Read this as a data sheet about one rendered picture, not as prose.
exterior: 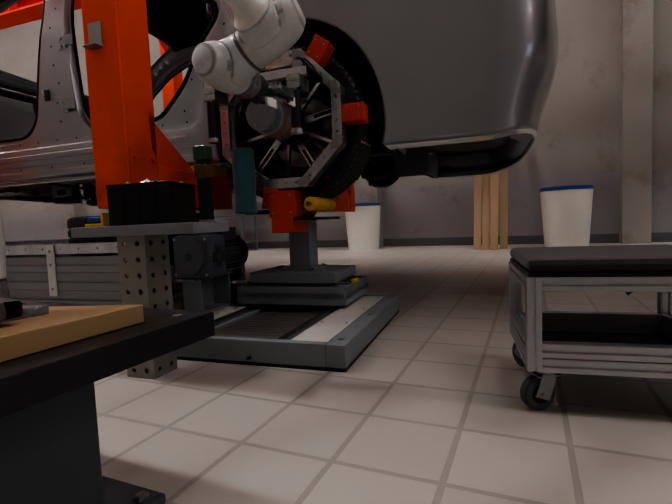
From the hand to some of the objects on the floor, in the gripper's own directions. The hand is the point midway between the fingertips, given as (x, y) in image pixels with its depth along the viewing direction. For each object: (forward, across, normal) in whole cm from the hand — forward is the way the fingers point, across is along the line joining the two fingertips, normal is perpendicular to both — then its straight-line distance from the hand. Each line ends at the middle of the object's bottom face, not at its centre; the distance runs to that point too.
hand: (281, 101), depth 140 cm
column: (-26, -35, -83) cm, 94 cm away
